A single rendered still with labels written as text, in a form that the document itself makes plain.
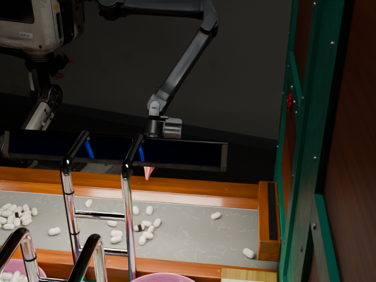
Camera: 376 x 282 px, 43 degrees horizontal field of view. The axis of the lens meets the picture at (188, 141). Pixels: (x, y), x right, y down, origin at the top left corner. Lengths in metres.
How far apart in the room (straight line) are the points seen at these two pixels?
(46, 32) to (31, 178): 0.56
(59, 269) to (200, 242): 0.42
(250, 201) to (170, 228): 0.29
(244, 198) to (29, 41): 1.02
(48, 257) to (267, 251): 0.63
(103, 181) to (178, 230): 0.37
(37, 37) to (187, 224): 0.93
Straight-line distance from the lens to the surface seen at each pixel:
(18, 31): 2.02
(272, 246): 1.36
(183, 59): 1.73
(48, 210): 1.71
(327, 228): 0.76
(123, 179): 1.18
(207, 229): 1.56
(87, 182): 1.77
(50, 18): 1.94
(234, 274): 1.37
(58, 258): 1.47
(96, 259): 1.02
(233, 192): 1.69
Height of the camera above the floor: 1.73
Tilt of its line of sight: 29 degrees down
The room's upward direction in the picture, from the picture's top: straight up
